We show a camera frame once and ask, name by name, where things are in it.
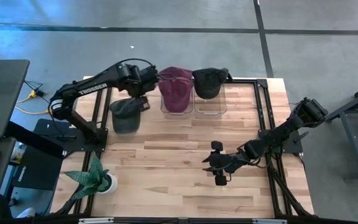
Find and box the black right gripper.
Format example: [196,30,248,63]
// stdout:
[201,141,242,187]

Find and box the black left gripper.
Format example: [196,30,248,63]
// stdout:
[131,65,160,113]

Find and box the black baseball cap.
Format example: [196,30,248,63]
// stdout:
[191,67,230,100]

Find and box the clear plastic bin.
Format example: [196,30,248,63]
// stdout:
[159,73,195,120]
[193,74,229,120]

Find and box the grey baseball cap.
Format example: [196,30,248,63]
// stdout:
[108,96,142,135]

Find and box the snake plant in white pot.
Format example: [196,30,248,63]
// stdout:
[63,151,119,201]

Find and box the black desk crossbar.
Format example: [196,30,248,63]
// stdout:
[4,120,65,160]

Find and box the black case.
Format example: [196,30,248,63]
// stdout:
[12,118,71,191]

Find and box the black metal stand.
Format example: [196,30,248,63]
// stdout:
[323,79,358,182]

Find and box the white container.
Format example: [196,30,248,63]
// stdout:
[10,146,25,165]

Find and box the black camera gantry frame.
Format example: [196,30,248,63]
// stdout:
[0,214,358,224]

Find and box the silver frame bracket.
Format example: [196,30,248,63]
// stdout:
[252,218,288,224]
[78,217,115,224]

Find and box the black aluminium table frame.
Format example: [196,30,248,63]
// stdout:
[53,77,313,218]

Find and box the yellow power cable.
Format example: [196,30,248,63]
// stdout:
[14,104,53,116]
[16,90,39,104]

